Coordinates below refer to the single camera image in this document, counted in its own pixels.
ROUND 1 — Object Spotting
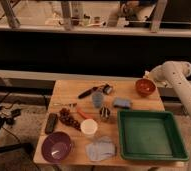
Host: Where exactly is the silver metal utensil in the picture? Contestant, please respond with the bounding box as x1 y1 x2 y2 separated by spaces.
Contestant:
53 103 77 107

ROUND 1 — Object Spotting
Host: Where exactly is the blue sponge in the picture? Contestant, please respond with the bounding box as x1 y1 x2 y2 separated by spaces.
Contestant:
113 97 131 109

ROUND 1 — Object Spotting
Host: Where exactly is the red bowl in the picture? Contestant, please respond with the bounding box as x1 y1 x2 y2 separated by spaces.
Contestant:
135 78 156 97

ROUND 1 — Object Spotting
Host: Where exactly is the dark red grape bunch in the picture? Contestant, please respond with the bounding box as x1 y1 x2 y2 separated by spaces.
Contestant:
59 108 80 131

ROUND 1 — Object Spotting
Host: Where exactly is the small striped round object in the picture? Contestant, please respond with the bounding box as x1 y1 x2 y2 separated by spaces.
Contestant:
99 107 110 121

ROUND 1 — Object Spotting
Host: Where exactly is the light blue cloth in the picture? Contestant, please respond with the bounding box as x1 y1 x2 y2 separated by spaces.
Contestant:
85 136 116 162

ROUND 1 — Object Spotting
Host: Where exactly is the green plastic tray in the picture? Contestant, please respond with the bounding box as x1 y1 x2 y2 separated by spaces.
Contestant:
117 110 189 161

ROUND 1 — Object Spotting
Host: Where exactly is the purple bowl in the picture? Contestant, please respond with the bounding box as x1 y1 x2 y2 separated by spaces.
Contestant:
41 131 72 163

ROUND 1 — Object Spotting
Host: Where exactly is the small black metal clip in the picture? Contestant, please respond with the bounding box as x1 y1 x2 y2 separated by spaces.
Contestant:
103 84 113 95

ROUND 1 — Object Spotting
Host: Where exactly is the white paper cup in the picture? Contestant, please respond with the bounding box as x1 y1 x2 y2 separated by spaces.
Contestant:
80 119 98 139

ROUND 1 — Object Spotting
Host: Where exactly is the black remote control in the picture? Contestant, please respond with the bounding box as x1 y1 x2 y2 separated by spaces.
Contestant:
45 113 57 134

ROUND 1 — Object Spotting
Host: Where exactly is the orange handled tool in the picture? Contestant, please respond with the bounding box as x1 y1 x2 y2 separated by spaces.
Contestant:
77 108 91 119

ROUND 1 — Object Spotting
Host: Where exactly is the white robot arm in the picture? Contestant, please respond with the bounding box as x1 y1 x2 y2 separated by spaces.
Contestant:
144 61 191 171

